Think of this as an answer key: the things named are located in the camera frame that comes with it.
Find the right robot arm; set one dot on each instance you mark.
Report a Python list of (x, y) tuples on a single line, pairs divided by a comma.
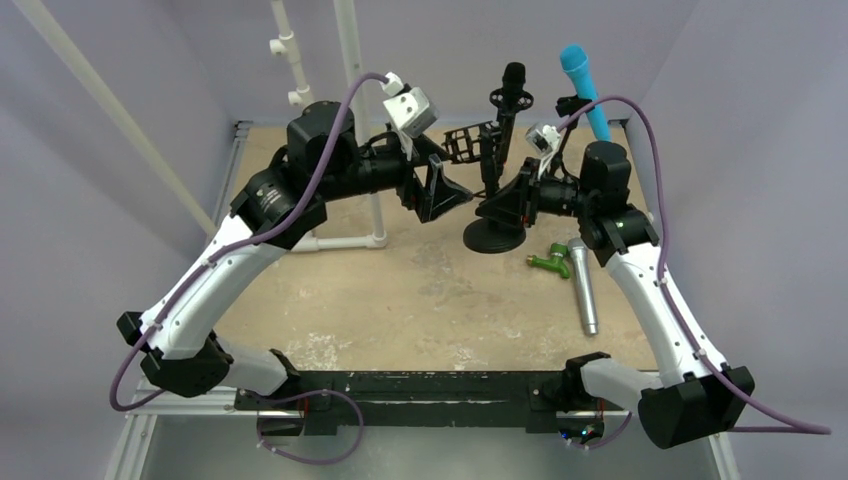
[(695, 392)]

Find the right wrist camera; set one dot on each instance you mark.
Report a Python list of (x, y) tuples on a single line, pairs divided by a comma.
[(545, 140)]

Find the silver grey microphone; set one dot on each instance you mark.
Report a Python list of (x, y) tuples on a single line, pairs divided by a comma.
[(578, 252)]

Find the black clip round-base stand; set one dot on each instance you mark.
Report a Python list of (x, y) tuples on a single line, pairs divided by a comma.
[(566, 107)]

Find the black microphone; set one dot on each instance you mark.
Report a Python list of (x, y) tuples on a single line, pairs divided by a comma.
[(513, 81)]

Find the blue microphone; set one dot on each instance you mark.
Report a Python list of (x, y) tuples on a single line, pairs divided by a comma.
[(576, 65)]

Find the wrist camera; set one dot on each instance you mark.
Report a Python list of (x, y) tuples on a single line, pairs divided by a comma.
[(410, 110), (545, 140)]

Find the green tap faucet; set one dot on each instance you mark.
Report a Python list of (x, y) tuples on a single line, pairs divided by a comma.
[(554, 262)]

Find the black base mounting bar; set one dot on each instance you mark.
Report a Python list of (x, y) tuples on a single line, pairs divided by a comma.
[(535, 402)]

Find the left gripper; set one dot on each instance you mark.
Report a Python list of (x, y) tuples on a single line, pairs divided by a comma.
[(442, 193)]

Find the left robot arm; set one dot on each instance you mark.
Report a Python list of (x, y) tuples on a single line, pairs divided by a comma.
[(320, 162)]

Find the black tripod mic stand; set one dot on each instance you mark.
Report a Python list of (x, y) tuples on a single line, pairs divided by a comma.
[(527, 102)]

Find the black shock-mount round-base stand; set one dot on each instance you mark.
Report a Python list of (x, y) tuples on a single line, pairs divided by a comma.
[(482, 143)]

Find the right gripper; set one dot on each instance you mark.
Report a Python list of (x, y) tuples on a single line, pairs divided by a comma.
[(525, 196)]

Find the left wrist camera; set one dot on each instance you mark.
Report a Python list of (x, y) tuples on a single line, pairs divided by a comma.
[(410, 110)]

